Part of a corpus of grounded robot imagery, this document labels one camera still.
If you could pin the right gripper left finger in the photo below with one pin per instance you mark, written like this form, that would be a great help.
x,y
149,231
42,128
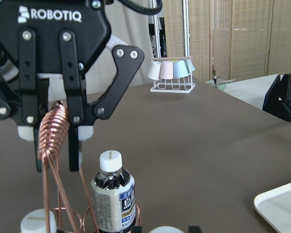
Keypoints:
x,y
136,229

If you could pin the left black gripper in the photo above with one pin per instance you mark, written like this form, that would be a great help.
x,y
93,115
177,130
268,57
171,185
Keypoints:
x,y
59,33

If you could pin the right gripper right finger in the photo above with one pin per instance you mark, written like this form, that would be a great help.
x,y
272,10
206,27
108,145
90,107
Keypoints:
x,y
194,229

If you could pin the copper wire bottle basket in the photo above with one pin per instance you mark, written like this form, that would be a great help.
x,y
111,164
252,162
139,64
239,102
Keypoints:
x,y
52,133

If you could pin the tea bottle white cap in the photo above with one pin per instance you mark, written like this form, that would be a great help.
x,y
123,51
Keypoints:
x,y
113,195
34,222

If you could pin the cream rabbit serving tray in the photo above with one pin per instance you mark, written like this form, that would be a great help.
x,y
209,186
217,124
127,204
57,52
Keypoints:
x,y
275,207

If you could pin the white plastic cup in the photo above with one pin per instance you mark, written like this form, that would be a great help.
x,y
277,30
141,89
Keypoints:
x,y
154,71

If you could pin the pink plastic cup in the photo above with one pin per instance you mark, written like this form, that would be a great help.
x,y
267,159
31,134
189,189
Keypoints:
x,y
167,72

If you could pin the white cup rack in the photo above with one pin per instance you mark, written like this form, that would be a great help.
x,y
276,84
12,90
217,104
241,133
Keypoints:
x,y
181,85

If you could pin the blue plastic cup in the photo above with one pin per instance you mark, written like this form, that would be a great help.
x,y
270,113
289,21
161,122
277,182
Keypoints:
x,y
180,69

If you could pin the green plastic cup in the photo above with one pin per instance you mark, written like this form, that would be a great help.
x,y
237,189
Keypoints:
x,y
190,66

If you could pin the black bag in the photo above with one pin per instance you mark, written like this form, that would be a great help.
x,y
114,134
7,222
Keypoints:
x,y
277,101

